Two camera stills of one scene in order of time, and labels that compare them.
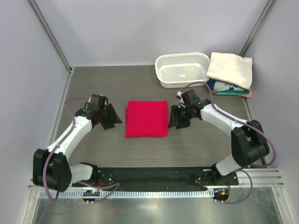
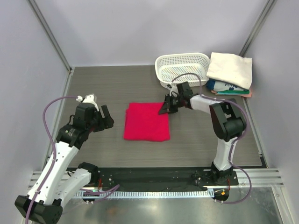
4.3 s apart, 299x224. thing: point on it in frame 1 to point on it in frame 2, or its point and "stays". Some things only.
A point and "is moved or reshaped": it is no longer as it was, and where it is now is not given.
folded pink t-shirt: (245, 95) stays
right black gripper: (181, 123) to (167, 105)
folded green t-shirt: (233, 92) stays
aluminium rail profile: (261, 177) stays
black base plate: (158, 177) stays
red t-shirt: (146, 118) is moved or reshaped
